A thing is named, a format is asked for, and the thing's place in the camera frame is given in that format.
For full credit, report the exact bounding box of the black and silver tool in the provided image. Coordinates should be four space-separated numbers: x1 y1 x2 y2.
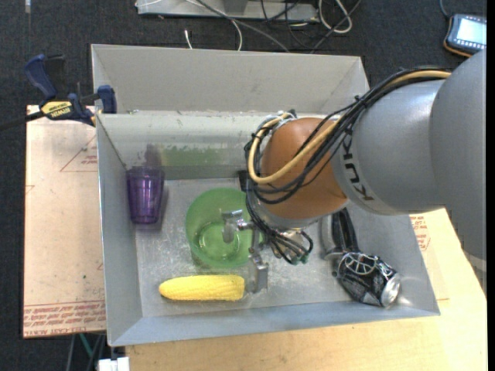
319 208 361 262

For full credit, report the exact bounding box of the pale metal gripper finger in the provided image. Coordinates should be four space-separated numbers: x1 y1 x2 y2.
247 254 270 294
220 209 245 244

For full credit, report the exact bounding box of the crushed black drink can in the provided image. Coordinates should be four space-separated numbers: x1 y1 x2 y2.
333 250 403 308

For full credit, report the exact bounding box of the grey metal bin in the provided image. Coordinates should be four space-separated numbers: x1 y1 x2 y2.
90 43 441 348

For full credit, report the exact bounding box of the yellow corn cob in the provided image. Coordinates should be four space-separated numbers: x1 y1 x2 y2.
158 274 247 302

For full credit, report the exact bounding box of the purple plastic cup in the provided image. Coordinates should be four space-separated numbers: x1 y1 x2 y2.
125 165 166 226

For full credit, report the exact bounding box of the green plastic cup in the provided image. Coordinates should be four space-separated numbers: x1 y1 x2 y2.
185 187 267 269

